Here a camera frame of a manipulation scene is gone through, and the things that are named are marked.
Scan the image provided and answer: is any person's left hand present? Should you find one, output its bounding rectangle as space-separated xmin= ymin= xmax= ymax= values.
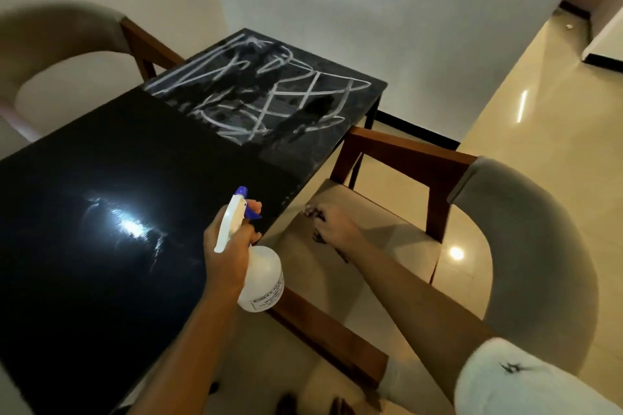
xmin=203 ymin=200 xmax=264 ymax=293

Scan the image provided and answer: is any person's right hand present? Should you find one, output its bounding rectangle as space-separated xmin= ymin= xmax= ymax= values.
xmin=303 ymin=204 xmax=364 ymax=257

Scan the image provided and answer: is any dark cleaning cloth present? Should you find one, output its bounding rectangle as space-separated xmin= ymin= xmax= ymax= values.
xmin=302 ymin=205 xmax=350 ymax=265

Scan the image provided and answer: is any white spray bottle blue nozzle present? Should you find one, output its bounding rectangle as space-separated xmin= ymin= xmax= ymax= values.
xmin=214 ymin=186 xmax=285 ymax=314

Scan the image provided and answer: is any person's right forearm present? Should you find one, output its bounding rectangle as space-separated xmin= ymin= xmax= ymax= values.
xmin=336 ymin=235 xmax=498 ymax=403

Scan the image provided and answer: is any person's left forearm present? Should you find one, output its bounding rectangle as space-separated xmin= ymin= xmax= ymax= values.
xmin=128 ymin=281 xmax=250 ymax=415

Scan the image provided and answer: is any wooden chair grey backrest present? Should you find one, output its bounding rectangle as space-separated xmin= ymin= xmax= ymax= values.
xmin=0 ymin=0 xmax=186 ymax=160
xmin=265 ymin=126 xmax=600 ymax=415

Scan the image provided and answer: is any white shirt sleeve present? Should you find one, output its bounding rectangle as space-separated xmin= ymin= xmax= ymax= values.
xmin=454 ymin=337 xmax=623 ymax=415

